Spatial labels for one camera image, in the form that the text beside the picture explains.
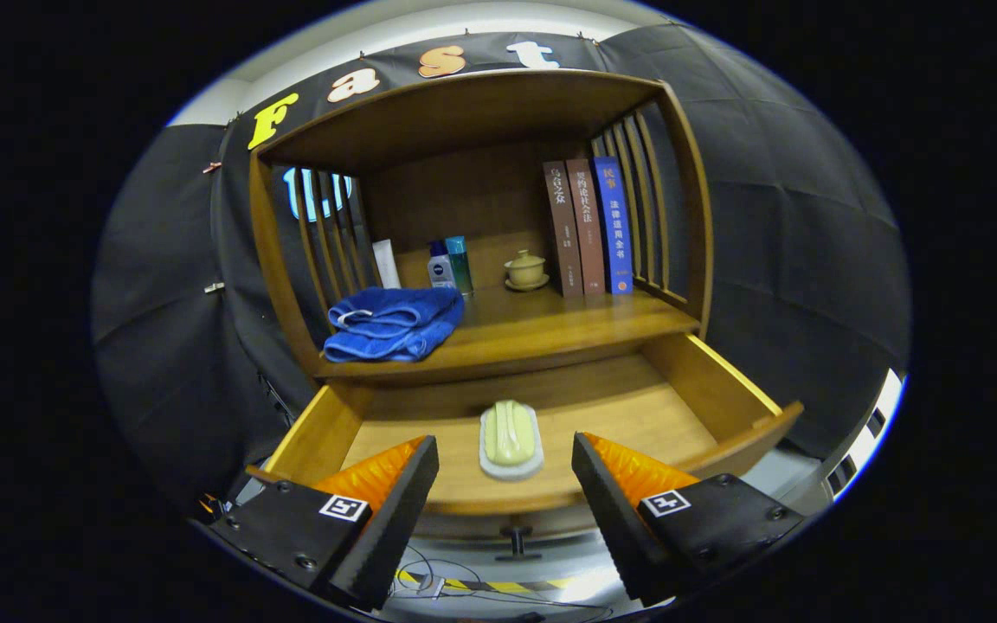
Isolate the white bottle with blue cap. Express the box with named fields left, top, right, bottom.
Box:
left=427, top=241, right=456, bottom=289

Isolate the floor cable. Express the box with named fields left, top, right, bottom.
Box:
left=390, top=545, right=612, bottom=620

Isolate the folded blue towel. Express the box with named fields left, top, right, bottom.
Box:
left=323, top=286, right=466, bottom=363

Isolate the dark brown book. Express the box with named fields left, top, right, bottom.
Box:
left=543, top=160, right=584, bottom=299

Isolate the brown wooden cabinet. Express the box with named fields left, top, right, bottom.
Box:
left=248, top=69, right=716, bottom=542

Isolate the teal bottle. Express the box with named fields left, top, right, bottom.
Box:
left=446, top=235, right=474, bottom=297

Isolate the beige lidded teacup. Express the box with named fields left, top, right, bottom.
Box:
left=504, top=249, right=550, bottom=292

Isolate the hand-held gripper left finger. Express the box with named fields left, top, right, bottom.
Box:
left=204, top=434, right=441, bottom=611

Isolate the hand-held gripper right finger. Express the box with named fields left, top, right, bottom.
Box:
left=570, top=433, right=811, bottom=608

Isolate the reddish brown book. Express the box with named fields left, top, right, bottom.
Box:
left=565, top=157, right=608, bottom=296

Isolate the wooden countertop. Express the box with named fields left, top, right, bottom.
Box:
left=312, top=286, right=700, bottom=386

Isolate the yellow black floor tape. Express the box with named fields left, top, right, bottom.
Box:
left=399, top=569, right=577, bottom=594

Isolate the blue book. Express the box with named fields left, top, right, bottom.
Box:
left=590, top=155, right=634, bottom=296

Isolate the wooden drawer with black knob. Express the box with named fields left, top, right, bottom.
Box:
left=246, top=333, right=805, bottom=562

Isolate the black backdrop cloth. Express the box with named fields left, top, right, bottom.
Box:
left=90, top=24, right=912, bottom=520

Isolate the white slotted panel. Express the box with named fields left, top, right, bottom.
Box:
left=823, top=370, right=908, bottom=503

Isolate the white tube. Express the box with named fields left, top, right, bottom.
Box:
left=372, top=239, right=402, bottom=291

